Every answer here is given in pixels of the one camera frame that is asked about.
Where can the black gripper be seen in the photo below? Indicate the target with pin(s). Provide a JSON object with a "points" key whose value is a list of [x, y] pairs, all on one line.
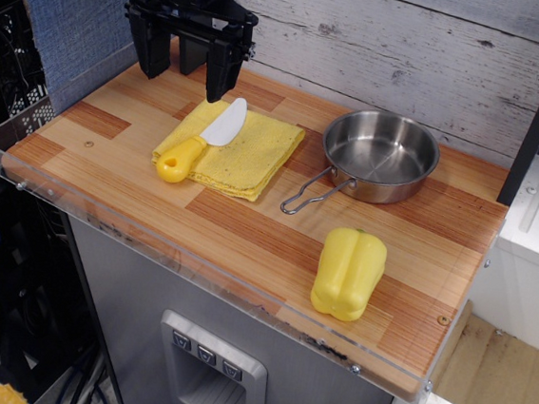
{"points": [[224, 24]]}

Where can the yellow toy bell pepper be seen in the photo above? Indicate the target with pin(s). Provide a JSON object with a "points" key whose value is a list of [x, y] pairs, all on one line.
{"points": [[351, 264]]}

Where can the yellow folded cloth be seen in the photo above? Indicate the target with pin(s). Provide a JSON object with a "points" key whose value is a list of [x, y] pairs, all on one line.
{"points": [[244, 167]]}

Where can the stainless steel pot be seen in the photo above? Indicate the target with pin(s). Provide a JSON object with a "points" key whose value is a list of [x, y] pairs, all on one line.
{"points": [[373, 156]]}

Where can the blue fabric panel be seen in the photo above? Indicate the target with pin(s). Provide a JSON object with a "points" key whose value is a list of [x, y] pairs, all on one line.
{"points": [[82, 45]]}

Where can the clear acrylic table guard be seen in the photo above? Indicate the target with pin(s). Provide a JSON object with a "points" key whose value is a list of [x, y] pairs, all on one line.
{"points": [[93, 161]]}

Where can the silver toy fridge cabinet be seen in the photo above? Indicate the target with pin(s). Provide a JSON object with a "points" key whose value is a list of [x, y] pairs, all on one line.
{"points": [[169, 341]]}

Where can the yellow object bottom left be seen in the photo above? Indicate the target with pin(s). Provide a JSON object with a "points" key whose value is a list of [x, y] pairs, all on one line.
{"points": [[8, 395]]}

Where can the white toy sink unit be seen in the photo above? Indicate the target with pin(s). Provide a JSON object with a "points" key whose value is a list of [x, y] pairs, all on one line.
{"points": [[492, 354]]}

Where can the dark left vertical post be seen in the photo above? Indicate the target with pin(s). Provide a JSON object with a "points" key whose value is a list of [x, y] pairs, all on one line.
{"points": [[193, 55]]}

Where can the toy knife yellow handle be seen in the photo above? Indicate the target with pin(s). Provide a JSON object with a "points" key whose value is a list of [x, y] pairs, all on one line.
{"points": [[209, 124]]}

